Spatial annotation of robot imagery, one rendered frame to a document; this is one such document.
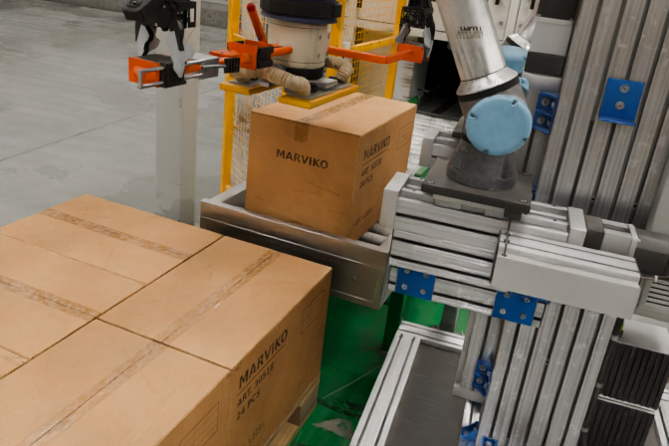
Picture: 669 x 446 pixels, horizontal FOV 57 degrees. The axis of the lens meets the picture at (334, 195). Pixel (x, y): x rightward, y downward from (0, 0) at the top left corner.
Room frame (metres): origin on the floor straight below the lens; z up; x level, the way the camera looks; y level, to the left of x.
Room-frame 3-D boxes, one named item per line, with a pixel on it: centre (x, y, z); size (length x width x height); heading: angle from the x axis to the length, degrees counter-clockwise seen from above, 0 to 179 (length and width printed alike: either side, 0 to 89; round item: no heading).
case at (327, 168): (2.21, 0.01, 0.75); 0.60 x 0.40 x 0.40; 158
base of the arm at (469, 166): (1.30, -0.31, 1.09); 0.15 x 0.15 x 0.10
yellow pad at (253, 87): (1.86, 0.25, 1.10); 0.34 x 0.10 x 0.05; 158
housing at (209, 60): (1.39, 0.34, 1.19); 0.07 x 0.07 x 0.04; 68
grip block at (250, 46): (1.59, 0.25, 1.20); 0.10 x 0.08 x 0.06; 68
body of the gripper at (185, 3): (1.28, 0.38, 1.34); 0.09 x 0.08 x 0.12; 156
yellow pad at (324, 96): (1.78, 0.07, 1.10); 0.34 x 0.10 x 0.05; 158
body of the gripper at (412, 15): (1.97, -0.18, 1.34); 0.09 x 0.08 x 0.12; 158
